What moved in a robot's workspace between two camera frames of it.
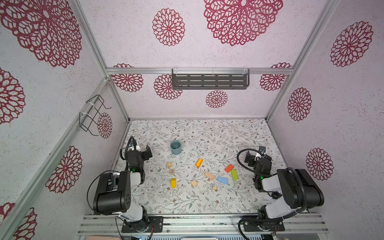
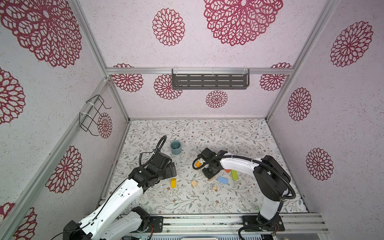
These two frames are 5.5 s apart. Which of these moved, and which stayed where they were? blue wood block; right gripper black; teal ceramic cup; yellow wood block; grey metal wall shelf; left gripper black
Moved: left gripper black; right gripper black
Stayed: teal ceramic cup; yellow wood block; blue wood block; grey metal wall shelf
